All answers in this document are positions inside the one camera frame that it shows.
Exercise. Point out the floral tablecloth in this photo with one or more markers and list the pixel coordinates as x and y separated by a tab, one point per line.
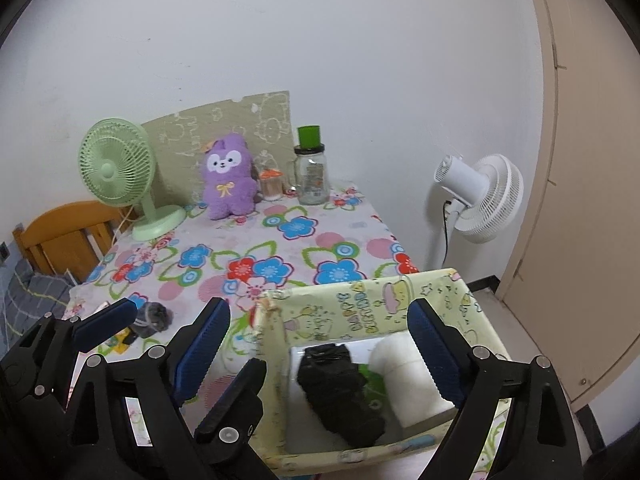
280	245

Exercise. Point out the olive cartoon wall panel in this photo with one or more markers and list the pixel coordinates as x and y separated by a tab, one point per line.
179	140

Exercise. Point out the beige door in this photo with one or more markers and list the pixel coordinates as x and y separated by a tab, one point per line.
573	277

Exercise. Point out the small orange-lid jar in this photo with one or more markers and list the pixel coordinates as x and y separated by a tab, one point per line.
271	184

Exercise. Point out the black cloth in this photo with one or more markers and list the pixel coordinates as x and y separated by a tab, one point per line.
334	389

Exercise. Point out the orange green tissue pack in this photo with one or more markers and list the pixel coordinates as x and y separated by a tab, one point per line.
374	390

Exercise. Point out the green cup on jar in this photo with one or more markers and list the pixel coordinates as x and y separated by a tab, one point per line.
309	137

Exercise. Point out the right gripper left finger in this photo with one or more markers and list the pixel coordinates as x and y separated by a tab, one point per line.
193	348

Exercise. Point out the purple plush toy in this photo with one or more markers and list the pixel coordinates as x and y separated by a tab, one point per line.
229	186

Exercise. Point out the glass mason jar mug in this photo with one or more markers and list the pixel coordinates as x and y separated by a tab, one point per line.
308	175

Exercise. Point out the green desk fan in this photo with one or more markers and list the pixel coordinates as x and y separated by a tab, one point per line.
117	164

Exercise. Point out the white towel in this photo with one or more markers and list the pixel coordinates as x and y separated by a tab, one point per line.
410	387

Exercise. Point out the grey socks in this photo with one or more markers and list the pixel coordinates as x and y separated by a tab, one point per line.
152	318

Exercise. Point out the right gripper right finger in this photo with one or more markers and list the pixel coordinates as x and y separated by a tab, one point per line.
444	350

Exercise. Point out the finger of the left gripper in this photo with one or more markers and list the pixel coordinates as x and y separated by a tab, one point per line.
100	326
230	423

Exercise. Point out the yellow cartoon storage box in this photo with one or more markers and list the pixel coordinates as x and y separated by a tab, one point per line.
290	439

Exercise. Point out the grey plaid bedding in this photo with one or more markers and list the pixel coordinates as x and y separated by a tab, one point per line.
27	297

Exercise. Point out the wooden bed headboard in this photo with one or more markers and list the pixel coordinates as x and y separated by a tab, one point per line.
73	237

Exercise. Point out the white standing fan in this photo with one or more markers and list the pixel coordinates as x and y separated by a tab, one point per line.
485	197

